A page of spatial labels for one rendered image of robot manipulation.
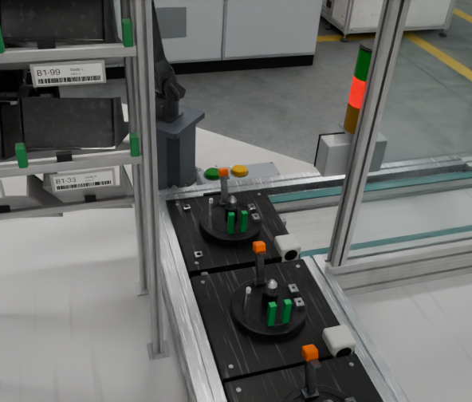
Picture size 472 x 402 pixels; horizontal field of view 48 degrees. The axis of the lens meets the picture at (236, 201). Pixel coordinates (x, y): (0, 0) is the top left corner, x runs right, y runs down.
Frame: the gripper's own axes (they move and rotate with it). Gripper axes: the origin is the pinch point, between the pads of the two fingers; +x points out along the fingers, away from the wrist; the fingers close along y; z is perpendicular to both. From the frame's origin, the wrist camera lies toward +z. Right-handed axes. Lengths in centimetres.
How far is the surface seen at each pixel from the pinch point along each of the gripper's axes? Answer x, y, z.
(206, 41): -271, 73, -166
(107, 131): 18.8, 19.6, 12.7
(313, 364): 48, 49, -6
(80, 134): 18.9, 15.8, 12.2
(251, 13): -281, 107, -147
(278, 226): 8, 54, -26
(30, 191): 16.4, 6.2, -3.0
